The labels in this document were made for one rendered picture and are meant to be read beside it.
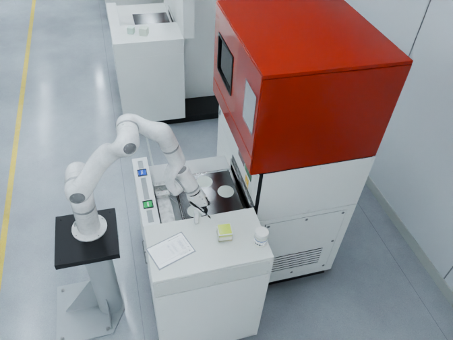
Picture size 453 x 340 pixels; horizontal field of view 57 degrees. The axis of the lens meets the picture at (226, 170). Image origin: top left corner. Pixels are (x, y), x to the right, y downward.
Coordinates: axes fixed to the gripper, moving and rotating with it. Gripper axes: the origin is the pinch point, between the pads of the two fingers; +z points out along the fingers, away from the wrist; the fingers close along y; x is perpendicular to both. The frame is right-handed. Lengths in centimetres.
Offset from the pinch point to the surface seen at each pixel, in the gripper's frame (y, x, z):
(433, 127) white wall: 131, 109, 54
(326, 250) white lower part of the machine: 49, 32, 86
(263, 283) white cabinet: 28, -27, 35
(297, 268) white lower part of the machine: 27, 23, 92
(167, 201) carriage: -23.3, 4.6, -6.4
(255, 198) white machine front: 30.0, 5.1, 1.2
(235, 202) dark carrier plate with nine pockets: 13.5, 11.7, 8.7
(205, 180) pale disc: -6.1, 25.2, -0.5
